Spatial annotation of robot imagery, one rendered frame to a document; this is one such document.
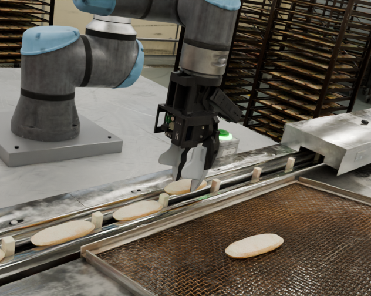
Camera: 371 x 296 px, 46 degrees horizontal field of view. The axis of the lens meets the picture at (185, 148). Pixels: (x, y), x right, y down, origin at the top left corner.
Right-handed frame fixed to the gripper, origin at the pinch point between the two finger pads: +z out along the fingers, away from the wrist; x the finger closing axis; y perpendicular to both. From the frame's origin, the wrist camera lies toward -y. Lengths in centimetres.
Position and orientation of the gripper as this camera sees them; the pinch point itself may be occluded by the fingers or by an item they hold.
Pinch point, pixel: (188, 178)
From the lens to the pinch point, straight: 80.4
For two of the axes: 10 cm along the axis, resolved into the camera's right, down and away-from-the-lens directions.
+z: -1.8, 9.1, 3.6
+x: 6.9, 3.8, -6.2
